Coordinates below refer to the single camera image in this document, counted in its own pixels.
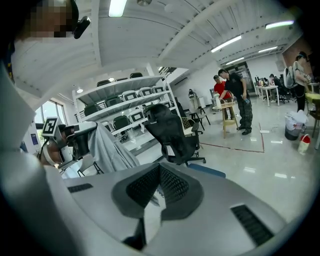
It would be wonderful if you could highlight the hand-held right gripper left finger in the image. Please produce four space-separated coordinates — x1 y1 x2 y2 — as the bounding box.
111 162 161 219

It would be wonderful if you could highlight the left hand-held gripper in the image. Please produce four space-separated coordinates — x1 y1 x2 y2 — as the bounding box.
40 116 98 172

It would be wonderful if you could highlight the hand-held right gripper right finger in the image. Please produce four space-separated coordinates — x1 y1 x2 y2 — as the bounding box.
159 162 204 221

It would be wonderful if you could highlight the grey clothing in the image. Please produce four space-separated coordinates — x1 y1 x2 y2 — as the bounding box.
87 121 168 238

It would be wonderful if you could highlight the black mesh office chair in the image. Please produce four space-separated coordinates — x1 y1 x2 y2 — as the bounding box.
143 103 207 167

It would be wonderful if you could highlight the person's left forearm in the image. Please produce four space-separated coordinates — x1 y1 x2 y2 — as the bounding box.
37 142 63 167

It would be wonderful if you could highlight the white folding chair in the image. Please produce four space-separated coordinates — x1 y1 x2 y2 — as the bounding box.
76 152 105 178

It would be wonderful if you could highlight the blue chair seat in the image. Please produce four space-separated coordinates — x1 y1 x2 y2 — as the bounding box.
187 163 227 179

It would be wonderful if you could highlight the row of black chair parts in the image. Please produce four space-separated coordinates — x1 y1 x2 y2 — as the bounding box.
83 72 176 141

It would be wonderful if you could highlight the beige lattice chair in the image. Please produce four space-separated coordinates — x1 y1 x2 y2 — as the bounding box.
180 116 204 138

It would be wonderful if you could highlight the black side chair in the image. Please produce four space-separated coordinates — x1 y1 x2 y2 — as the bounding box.
188 106 211 131

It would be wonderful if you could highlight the yellow chair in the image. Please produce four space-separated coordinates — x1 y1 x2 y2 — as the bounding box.
305 91 320 112

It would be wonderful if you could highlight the window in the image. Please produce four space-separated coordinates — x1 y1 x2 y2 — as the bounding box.
34 99 68 131

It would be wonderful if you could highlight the white metal shelving rack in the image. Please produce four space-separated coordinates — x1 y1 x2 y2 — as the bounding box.
71 74 181 157

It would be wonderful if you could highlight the wooden stool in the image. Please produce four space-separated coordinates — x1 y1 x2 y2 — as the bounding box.
220 101 240 139

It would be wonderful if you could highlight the white appliance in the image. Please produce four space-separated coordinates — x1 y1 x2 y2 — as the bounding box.
188 88 207 110

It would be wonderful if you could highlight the black trash bin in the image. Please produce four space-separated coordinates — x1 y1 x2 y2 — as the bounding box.
284 109 309 141

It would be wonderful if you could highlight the white desk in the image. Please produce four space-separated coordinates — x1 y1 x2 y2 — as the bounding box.
254 84 280 108

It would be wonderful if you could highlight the long ceiling light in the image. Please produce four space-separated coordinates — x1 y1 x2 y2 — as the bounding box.
210 34 243 54
265 20 295 30
107 0 128 18
257 46 279 54
225 56 245 66

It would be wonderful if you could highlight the black head-worn camera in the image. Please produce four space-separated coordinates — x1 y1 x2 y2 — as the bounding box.
71 15 92 40

